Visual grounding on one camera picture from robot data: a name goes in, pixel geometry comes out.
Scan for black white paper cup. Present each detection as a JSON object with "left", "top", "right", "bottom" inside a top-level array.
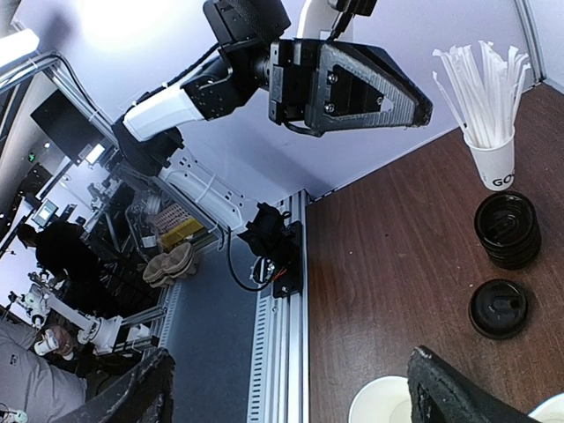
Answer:
[{"left": 348, "top": 375, "right": 412, "bottom": 423}]

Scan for person in grey shirt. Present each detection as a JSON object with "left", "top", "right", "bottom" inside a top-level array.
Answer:
[{"left": 1, "top": 321, "right": 87, "bottom": 422}]

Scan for cardboard cup carrier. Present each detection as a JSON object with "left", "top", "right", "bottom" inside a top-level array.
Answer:
[{"left": 142, "top": 242, "right": 197, "bottom": 288}]

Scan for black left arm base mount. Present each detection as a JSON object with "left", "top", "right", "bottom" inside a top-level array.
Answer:
[{"left": 238, "top": 203, "right": 304, "bottom": 298}]

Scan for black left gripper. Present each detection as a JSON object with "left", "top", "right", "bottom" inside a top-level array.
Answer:
[{"left": 268, "top": 39, "right": 433, "bottom": 137}]

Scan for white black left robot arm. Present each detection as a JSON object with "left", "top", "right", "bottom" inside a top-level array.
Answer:
[{"left": 112, "top": 1, "right": 433, "bottom": 234}]

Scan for white paper straw cup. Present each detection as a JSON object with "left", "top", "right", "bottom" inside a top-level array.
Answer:
[{"left": 464, "top": 129, "right": 516, "bottom": 191}]

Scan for aluminium table front rail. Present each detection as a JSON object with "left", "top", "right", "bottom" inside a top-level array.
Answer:
[{"left": 244, "top": 189, "right": 310, "bottom": 422}]

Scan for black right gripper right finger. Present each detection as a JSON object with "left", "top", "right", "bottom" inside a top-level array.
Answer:
[{"left": 407, "top": 345, "right": 534, "bottom": 422}]

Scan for person in black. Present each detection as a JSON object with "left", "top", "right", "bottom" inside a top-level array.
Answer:
[{"left": 17, "top": 221, "right": 107, "bottom": 313}]

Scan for black lid stack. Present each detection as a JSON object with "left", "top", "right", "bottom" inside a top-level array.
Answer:
[{"left": 473, "top": 190, "right": 542, "bottom": 270}]

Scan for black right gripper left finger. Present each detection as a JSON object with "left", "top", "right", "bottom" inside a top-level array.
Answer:
[{"left": 56, "top": 347, "right": 176, "bottom": 423}]

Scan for stacked paper cups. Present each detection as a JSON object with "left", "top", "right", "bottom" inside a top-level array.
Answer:
[{"left": 529, "top": 393, "right": 564, "bottom": 423}]

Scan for black plastic cup lid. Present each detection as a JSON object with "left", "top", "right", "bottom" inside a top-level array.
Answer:
[{"left": 468, "top": 278, "right": 530, "bottom": 340}]

